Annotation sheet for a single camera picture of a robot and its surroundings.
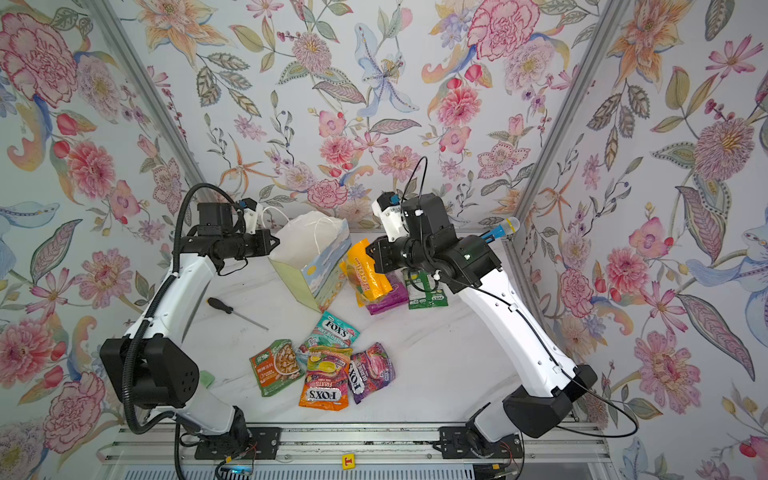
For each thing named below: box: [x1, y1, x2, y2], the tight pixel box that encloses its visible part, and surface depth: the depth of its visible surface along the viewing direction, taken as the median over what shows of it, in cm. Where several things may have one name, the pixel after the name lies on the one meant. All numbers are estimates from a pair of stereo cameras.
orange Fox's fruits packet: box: [299, 345, 353, 411], surface depth 83 cm
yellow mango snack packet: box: [339, 238, 392, 308], surface depth 67 cm
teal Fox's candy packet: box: [296, 311, 361, 367], surface depth 91 cm
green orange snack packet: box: [249, 339, 305, 397], surface depth 88 cm
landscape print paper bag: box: [262, 207, 353, 313], surface depth 87 cm
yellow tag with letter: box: [341, 453, 357, 470], surface depth 72 cm
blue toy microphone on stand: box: [481, 216, 521, 244], surface depth 90 cm
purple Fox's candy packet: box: [348, 342, 396, 405], surface depth 84 cm
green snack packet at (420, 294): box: [406, 270, 448, 310], surface depth 103 cm
